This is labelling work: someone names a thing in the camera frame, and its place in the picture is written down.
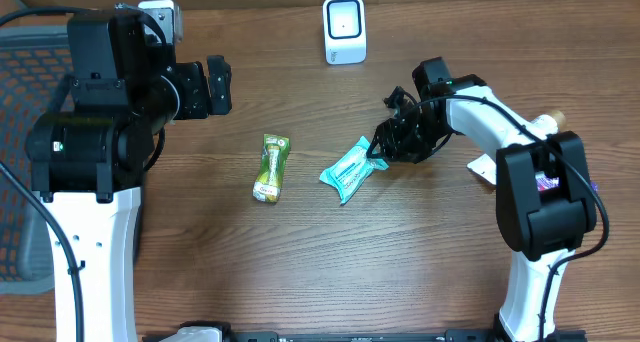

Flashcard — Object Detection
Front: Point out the mint green wipes pack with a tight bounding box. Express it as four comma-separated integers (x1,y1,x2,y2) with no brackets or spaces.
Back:
319,136,389,205

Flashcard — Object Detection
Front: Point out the green snack packet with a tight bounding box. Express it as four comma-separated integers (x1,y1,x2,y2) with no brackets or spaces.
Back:
253,134,290,203

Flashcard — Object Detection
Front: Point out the white tube gold cap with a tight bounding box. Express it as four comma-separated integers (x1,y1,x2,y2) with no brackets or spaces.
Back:
467,110,566,186

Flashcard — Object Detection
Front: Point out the purple sanitary pad pack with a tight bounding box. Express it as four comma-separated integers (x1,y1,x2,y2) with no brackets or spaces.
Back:
534,170,600,193

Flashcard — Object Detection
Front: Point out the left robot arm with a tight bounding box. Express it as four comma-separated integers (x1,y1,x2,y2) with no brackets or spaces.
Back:
26,7,232,341

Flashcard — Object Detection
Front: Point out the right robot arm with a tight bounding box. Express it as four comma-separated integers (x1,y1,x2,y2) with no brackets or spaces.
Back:
367,58,597,341

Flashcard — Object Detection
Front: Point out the white barcode scanner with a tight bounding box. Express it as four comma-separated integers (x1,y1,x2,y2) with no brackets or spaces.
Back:
322,0,367,65

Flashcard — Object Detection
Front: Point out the grey plastic mesh basket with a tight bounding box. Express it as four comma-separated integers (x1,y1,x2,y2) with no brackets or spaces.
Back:
0,24,146,296

